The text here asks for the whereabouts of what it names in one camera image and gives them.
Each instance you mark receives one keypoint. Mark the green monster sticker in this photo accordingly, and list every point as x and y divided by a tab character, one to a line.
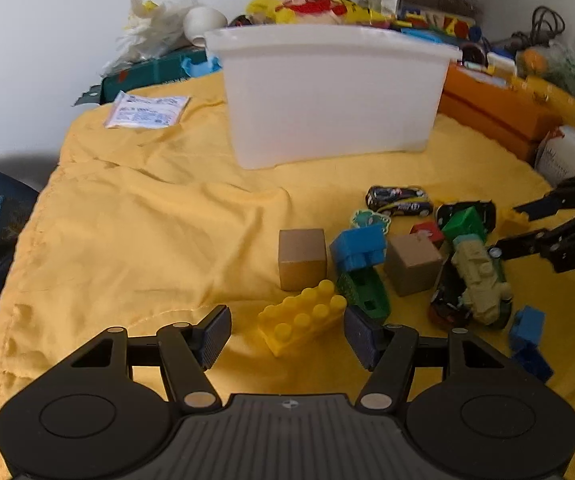
367	220

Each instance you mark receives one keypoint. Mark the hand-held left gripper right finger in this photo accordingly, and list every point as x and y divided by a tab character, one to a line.
361	335

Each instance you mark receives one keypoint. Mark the small red block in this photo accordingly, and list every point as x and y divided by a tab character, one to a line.
428	232

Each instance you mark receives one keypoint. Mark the beige toy train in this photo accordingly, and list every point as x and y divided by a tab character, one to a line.
480	277

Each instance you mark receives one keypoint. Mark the dark green toy car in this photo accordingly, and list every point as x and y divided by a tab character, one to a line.
485	212

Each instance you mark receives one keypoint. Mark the small blue block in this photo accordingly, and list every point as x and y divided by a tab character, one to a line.
530	332

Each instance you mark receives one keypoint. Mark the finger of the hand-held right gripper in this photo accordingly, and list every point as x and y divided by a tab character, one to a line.
542	205
517	246

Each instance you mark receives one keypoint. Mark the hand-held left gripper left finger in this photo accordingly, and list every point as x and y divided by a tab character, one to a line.
215	334

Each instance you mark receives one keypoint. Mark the white sachet packet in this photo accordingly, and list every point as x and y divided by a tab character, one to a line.
145	110

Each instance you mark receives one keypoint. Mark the black yellow toy car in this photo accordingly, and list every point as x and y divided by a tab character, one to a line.
400	201

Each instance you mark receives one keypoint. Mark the blue toy block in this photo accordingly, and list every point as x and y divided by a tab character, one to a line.
360	249

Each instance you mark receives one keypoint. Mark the mesh bag with orange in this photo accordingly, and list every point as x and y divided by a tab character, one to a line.
562	67

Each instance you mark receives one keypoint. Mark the small yellow brick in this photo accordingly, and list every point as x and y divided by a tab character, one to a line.
510	220

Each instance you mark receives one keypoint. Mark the teal box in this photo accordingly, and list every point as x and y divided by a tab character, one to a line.
142	72

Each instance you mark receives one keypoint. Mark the yellow red snack bag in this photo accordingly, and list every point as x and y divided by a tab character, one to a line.
312	5

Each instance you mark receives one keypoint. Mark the blue plastic piece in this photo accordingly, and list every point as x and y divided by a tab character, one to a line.
202	66

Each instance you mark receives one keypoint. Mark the white plastic bag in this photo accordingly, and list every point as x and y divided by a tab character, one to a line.
152	25

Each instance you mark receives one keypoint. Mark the yellow cloth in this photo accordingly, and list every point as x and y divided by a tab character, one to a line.
142	210

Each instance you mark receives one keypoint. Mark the white paper cup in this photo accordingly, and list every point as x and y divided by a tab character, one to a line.
567	155

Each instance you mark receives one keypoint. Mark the green toy boat piece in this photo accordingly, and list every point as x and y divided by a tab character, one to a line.
367	292

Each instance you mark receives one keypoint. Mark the large yellow building brick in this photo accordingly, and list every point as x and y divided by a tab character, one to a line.
300	320

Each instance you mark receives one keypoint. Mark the green building block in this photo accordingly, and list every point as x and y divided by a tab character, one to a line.
463	225

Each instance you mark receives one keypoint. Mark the orange box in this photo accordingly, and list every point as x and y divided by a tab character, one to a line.
497	105

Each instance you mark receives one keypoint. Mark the white plastic bin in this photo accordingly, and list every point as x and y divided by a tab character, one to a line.
332	100

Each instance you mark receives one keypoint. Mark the black orange toy car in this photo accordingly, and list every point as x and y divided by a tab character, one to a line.
447	305

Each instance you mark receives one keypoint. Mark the brown cube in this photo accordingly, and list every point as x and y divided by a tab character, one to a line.
413	266
302	260

